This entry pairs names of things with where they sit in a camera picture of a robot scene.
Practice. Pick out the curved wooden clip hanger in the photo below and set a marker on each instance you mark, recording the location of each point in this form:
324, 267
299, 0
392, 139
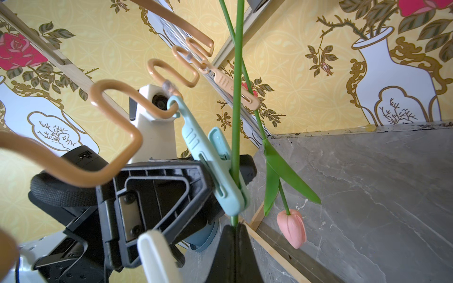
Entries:
170, 230

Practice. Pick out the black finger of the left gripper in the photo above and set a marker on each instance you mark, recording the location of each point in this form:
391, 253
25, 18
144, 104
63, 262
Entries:
212, 210

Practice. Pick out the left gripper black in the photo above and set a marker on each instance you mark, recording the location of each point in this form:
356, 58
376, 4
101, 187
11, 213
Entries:
175, 197

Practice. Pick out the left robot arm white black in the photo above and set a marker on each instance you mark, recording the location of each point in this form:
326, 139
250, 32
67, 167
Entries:
21, 261

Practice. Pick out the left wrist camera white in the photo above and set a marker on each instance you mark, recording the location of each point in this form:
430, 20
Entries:
159, 141

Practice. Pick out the wooden clothes rack frame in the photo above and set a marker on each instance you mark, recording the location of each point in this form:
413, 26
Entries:
70, 70

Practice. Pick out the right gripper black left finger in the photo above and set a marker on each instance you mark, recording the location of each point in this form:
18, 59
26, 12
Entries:
223, 269

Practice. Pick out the blue artificial tulip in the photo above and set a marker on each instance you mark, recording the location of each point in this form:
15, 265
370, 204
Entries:
236, 119

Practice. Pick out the metal rack rod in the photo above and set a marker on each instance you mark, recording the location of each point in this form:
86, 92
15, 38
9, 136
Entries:
193, 52

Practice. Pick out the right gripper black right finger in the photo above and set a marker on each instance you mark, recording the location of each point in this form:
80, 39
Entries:
246, 267

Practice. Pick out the pink artificial tulip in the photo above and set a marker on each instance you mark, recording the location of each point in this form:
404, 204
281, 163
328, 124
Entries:
290, 221

